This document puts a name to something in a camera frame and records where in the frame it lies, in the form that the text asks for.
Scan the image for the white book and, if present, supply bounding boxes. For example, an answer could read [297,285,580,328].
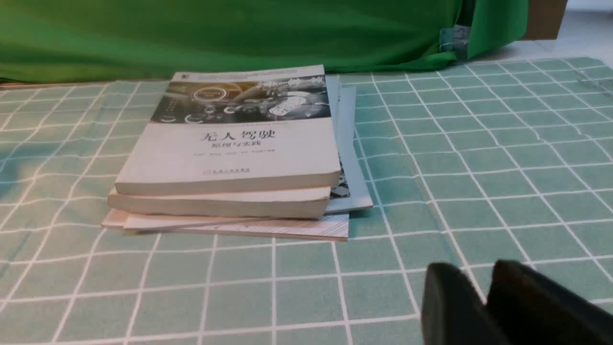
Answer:
[107,186,331,219]
[114,65,341,195]

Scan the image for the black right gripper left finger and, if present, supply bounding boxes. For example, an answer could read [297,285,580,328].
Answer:
[421,263,510,345]

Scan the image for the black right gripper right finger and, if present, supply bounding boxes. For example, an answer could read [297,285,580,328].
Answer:
[486,260,613,345]

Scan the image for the brown cardboard box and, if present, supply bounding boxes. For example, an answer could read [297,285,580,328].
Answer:
[521,0,568,41]

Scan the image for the green checkered tablecloth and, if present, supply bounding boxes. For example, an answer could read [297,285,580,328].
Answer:
[0,57,613,345]

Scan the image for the white top book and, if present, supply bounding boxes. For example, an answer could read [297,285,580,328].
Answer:
[114,65,341,195]

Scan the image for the bottom striped white booklet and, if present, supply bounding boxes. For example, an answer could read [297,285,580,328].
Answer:
[102,209,350,241]

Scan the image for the clear binder clip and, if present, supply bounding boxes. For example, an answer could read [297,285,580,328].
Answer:
[438,24,472,52]

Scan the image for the green backdrop cloth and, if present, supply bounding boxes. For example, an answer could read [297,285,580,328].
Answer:
[0,0,528,83]

